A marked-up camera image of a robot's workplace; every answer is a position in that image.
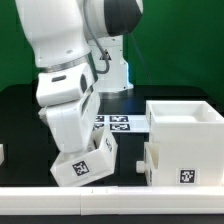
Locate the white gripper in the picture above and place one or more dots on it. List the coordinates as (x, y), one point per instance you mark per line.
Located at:
(71, 123)

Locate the white drawer with knob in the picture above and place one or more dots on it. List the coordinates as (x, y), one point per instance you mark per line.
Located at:
(98, 162)

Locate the white drawer without knob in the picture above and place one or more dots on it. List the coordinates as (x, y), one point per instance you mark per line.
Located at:
(149, 165)

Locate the white drawer cabinet box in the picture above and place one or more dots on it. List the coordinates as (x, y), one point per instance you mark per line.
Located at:
(190, 135)

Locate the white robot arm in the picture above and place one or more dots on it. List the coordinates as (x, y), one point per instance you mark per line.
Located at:
(58, 32)

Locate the white marker sheet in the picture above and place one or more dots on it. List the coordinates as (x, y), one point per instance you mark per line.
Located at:
(123, 123)

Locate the white front rail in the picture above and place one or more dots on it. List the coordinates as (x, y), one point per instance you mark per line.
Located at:
(111, 200)

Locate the white left rail block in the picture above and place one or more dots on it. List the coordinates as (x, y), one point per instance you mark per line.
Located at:
(1, 154)

